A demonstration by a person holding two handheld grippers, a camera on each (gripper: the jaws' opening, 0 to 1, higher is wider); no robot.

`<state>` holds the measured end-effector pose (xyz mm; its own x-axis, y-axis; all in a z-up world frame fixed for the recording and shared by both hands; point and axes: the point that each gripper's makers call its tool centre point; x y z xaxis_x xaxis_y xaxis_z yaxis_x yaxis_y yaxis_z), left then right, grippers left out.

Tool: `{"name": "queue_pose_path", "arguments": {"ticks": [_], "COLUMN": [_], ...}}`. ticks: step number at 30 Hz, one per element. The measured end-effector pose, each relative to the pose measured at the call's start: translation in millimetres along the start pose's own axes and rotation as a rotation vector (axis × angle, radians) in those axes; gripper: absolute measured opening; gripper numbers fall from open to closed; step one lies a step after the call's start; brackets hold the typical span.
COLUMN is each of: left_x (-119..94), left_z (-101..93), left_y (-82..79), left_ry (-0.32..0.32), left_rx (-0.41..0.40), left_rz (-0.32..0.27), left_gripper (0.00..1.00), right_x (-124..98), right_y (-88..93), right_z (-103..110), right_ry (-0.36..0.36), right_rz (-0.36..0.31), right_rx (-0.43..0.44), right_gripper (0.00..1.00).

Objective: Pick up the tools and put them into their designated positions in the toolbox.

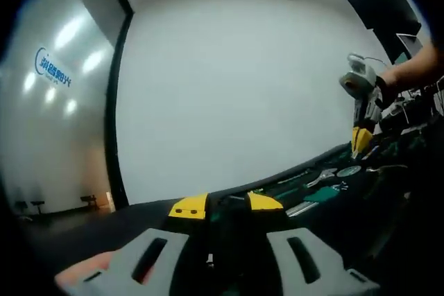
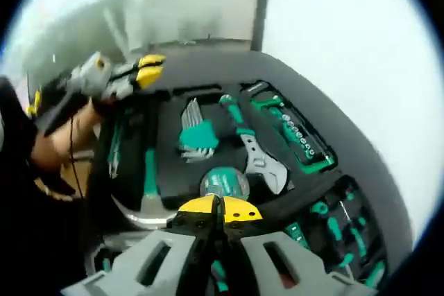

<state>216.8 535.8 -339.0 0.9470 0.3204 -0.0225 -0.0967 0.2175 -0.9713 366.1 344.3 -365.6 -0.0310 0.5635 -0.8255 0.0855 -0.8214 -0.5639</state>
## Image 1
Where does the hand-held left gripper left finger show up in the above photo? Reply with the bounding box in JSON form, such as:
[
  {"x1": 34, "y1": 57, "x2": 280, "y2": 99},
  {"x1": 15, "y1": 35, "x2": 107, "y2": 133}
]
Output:
[{"x1": 54, "y1": 192, "x2": 210, "y2": 296}]

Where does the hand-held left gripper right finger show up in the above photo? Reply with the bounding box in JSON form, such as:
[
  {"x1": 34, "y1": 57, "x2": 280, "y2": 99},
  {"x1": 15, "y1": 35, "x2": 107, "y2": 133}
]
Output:
[{"x1": 244, "y1": 191, "x2": 382, "y2": 296}]

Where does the silver adjustable wrench tool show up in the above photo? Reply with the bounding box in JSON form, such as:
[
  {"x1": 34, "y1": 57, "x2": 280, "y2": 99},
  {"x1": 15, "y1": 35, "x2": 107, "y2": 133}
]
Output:
[{"x1": 306, "y1": 167, "x2": 336, "y2": 189}]

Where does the black toolbox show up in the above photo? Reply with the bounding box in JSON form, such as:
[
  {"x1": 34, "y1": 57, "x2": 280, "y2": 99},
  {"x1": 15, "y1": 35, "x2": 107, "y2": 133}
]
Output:
[{"x1": 207, "y1": 125, "x2": 444, "y2": 241}]

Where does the green silver bar tool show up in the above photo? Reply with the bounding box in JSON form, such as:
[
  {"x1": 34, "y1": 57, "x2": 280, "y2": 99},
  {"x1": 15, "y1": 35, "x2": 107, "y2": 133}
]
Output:
[{"x1": 287, "y1": 186, "x2": 340, "y2": 218}]

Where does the slim silver tool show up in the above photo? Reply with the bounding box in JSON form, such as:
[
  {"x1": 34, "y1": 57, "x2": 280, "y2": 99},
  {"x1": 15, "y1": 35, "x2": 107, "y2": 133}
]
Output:
[{"x1": 277, "y1": 169, "x2": 311, "y2": 186}]

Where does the dark green-black tool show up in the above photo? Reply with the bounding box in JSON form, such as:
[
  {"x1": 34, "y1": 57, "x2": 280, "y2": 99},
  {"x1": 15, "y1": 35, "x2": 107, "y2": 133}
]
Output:
[{"x1": 207, "y1": 194, "x2": 253, "y2": 276}]

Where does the person's right hand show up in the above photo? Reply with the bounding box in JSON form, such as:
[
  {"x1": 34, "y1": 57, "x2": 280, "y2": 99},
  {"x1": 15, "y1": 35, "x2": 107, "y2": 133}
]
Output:
[{"x1": 373, "y1": 66, "x2": 402, "y2": 110}]

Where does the grey monitor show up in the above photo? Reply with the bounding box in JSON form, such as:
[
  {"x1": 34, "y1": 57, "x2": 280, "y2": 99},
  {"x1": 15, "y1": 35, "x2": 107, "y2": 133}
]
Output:
[{"x1": 397, "y1": 32, "x2": 423, "y2": 62}]

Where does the dark chair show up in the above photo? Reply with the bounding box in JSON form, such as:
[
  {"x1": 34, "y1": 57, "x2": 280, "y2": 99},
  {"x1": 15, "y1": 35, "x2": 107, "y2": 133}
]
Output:
[
  {"x1": 80, "y1": 194, "x2": 99, "y2": 211},
  {"x1": 15, "y1": 200, "x2": 46, "y2": 214}
]

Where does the frosted glass partition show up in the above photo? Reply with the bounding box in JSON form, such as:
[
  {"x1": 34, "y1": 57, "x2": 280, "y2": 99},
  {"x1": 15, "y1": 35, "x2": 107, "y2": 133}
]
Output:
[{"x1": 0, "y1": 0, "x2": 135, "y2": 214}]

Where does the white cable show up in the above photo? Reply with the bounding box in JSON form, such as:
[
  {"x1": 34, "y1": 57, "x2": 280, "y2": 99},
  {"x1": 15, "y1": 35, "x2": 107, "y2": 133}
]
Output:
[{"x1": 359, "y1": 53, "x2": 388, "y2": 67}]

